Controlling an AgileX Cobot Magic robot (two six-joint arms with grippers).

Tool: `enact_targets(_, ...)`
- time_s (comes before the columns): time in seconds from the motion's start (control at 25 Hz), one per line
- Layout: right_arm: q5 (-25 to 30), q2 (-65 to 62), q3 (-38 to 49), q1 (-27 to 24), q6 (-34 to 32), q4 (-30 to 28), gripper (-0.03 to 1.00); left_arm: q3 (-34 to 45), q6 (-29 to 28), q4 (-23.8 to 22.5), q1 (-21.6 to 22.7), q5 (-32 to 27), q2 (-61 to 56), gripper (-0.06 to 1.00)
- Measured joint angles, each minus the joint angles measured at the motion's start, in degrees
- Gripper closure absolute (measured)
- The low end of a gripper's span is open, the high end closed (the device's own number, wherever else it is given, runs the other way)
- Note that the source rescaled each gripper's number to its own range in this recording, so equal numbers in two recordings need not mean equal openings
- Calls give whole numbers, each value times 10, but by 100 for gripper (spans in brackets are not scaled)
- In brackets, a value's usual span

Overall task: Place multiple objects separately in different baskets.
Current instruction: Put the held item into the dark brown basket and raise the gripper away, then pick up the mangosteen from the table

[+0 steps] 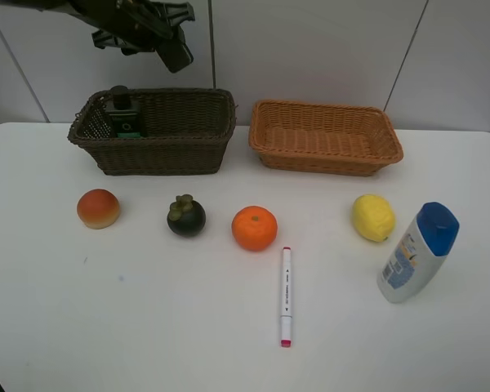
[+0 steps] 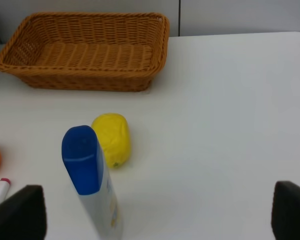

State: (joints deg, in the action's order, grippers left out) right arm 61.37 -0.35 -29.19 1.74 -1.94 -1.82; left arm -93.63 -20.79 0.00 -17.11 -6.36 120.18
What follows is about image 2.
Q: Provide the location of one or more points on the white marker pink caps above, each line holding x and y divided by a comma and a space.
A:
5, 184

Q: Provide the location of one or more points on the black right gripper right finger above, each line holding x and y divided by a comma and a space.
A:
285, 214

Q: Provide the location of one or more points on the yellow lemon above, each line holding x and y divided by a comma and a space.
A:
113, 134

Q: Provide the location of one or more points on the orange wicker basket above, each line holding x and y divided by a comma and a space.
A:
117, 52

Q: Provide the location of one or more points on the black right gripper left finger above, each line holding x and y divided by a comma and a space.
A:
23, 215

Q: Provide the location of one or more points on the white bottle blue cap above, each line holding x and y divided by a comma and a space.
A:
85, 163

